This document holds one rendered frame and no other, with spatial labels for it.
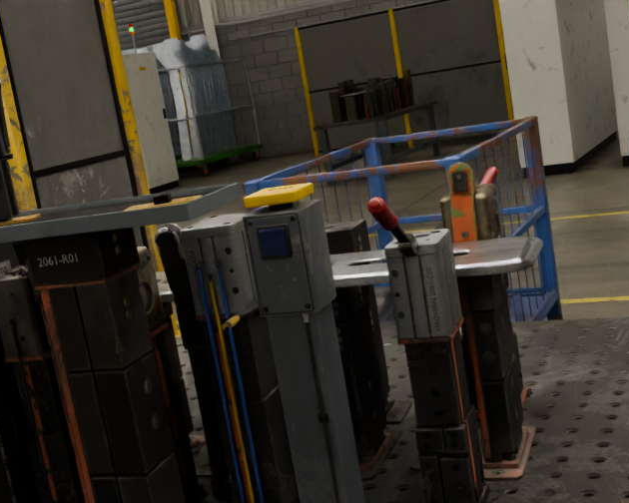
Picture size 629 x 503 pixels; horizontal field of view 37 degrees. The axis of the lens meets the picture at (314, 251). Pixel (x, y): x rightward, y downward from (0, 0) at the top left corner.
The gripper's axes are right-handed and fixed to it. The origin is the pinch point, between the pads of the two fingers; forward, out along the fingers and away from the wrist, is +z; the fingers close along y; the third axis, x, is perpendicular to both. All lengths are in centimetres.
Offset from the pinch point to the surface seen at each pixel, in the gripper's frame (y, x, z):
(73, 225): -12.4, -11.9, 4.3
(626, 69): 748, -301, 34
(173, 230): 12.0, -17.9, 10.0
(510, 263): 4, -61, 20
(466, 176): 29, -60, 11
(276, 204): -15.6, -34.5, 5.3
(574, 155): 769, -252, 105
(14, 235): -9.9, -4.4, 4.6
